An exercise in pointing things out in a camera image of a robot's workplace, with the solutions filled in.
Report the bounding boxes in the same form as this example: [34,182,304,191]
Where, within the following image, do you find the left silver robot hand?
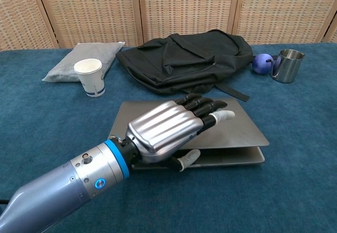
[125,93,235,172]

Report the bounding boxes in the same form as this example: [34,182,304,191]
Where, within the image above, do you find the silver laptop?
[108,96,270,169]

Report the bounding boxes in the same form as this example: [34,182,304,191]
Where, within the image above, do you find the blue table mat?
[0,41,337,233]

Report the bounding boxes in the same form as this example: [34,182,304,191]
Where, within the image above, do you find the black backpack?
[115,29,253,102]

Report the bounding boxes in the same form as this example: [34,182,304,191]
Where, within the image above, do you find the white paper cup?
[73,58,106,98]

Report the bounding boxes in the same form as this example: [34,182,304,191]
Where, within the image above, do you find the grey plastic package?
[42,42,125,83]

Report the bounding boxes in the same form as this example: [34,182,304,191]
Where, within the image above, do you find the blue ball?
[252,53,274,75]

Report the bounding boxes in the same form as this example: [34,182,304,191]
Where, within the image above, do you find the wicker folding screen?
[0,0,337,51]

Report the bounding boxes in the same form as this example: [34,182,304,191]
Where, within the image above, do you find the stainless steel mug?
[269,48,306,83]

